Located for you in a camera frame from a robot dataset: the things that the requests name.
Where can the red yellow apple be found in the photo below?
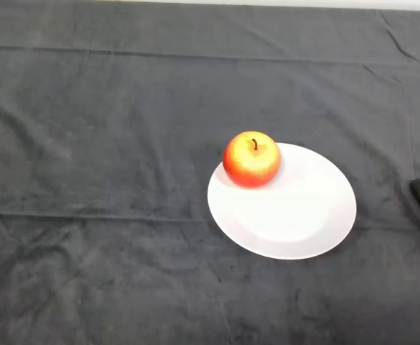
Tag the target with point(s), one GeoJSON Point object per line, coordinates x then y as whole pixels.
{"type": "Point", "coordinates": [251, 161]}

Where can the white round plate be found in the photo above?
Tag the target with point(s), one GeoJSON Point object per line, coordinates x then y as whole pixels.
{"type": "Point", "coordinates": [288, 215]}

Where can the black table cloth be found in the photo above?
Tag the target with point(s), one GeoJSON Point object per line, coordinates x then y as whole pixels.
{"type": "Point", "coordinates": [123, 108]}

